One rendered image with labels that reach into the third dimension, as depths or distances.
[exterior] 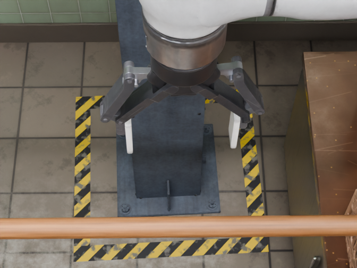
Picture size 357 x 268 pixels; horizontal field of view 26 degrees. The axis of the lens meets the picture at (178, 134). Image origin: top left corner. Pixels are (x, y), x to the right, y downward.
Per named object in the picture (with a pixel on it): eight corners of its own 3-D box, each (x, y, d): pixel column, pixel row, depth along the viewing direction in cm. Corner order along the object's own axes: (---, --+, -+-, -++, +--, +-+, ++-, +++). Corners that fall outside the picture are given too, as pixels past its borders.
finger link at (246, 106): (239, 97, 96) (263, 96, 96) (236, 119, 100) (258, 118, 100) (240, 107, 95) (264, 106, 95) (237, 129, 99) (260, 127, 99)
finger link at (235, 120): (231, 100, 98) (238, 100, 98) (228, 129, 103) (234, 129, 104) (234, 120, 96) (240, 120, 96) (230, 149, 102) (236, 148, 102)
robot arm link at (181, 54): (139, -26, 81) (141, 11, 86) (143, 42, 77) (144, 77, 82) (225, -29, 82) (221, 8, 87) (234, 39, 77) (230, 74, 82)
